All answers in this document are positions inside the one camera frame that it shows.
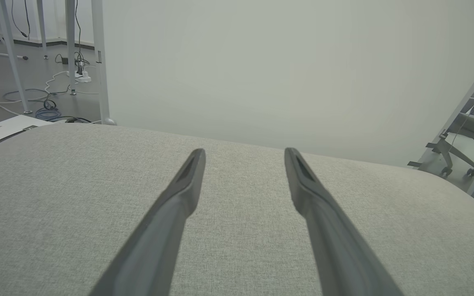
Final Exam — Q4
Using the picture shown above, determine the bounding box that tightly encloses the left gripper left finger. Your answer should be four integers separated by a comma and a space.
89, 148, 207, 296

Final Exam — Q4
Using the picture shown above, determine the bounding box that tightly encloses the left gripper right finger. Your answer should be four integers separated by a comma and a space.
284, 148, 404, 296

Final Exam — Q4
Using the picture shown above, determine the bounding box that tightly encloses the grey backdrop panel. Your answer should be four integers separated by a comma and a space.
91, 0, 474, 167

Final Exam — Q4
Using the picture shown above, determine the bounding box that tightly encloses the grey office chair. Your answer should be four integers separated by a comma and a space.
426, 95, 474, 178

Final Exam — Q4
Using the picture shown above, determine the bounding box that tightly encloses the white metal cabinet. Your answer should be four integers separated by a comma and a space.
0, 115, 51, 155

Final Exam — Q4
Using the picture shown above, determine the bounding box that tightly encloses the blue coiled cable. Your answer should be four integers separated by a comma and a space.
35, 107, 62, 121

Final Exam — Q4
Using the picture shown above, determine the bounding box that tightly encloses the white floor cable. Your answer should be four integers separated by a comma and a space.
44, 71, 100, 96

